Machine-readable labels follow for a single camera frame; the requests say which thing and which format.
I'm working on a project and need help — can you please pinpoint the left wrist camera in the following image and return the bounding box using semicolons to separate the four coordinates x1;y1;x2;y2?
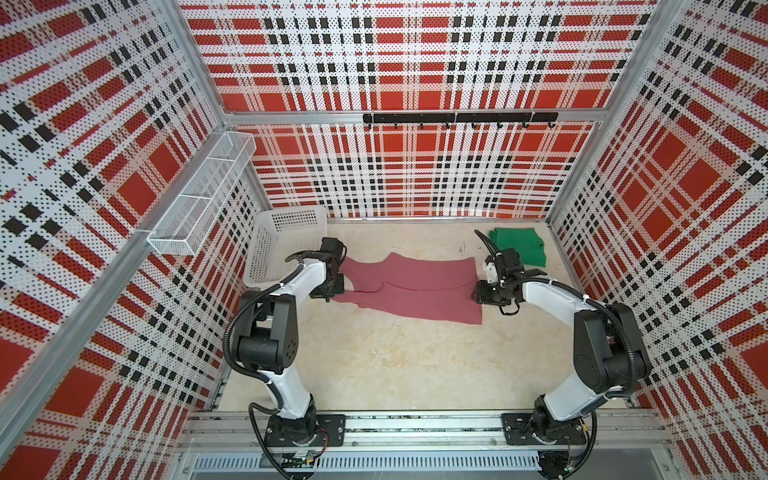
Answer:
320;237;347;265

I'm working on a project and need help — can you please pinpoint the green tank top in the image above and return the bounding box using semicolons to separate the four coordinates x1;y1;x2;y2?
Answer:
489;228;547;267

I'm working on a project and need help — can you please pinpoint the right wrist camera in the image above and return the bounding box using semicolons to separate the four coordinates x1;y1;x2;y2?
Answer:
484;248;524;284

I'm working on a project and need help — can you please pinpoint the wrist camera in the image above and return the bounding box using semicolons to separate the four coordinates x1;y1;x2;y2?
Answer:
320;237;347;265
484;248;524;284

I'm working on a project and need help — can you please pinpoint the white plastic laundry basket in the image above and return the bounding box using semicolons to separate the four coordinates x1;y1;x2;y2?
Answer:
243;206;328;289

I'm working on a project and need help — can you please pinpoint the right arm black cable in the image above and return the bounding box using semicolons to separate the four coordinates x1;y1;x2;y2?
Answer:
473;229;638;480

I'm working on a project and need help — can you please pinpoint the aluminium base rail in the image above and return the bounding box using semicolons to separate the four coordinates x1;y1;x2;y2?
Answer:
179;409;671;452

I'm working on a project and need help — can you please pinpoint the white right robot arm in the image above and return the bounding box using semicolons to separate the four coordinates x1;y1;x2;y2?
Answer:
472;276;652;445

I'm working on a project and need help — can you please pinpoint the black wall hook rail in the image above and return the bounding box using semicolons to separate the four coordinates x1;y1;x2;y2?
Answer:
362;112;559;126

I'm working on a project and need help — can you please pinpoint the white wire wall shelf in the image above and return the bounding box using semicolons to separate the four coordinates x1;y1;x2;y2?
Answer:
148;131;255;256

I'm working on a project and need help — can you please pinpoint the pink tank top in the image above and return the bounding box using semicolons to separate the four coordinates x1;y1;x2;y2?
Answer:
335;253;482;325

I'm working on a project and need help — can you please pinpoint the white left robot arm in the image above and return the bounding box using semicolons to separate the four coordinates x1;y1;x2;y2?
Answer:
222;252;346;447

